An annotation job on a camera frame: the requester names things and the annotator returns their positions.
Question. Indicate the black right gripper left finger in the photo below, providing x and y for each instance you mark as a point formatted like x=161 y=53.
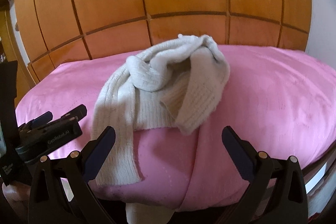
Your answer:
x=60 y=192

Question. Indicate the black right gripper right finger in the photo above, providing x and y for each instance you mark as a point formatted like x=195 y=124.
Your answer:
x=288 y=200

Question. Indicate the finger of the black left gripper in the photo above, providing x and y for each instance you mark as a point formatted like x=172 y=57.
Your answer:
x=39 y=121
x=79 y=113

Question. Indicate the wooden panel headboard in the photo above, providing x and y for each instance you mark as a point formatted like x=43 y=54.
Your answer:
x=59 y=31

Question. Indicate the pink bed blanket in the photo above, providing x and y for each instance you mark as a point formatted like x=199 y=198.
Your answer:
x=281 y=101

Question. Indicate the white knit sweater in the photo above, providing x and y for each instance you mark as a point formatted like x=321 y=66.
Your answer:
x=177 y=83

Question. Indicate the person's left hand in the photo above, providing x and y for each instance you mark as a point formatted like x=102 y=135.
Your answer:
x=18 y=196

